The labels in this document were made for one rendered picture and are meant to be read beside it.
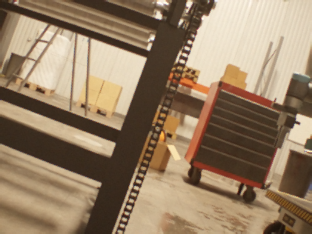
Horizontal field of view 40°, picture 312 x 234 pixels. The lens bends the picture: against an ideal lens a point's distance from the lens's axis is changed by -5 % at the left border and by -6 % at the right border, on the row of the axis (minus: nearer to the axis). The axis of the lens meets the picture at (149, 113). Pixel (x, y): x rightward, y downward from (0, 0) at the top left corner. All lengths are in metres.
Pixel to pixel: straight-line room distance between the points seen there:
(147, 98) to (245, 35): 11.17
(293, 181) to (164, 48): 4.25
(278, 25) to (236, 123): 8.88
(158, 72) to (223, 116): 2.74
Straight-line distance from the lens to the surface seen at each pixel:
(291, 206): 2.14
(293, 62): 12.67
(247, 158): 4.02
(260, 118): 4.02
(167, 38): 1.25
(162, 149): 4.05
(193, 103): 6.94
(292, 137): 6.29
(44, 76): 9.95
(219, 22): 12.27
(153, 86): 1.23
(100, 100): 9.81
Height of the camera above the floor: 0.51
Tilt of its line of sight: 1 degrees down
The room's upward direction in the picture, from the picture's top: 20 degrees clockwise
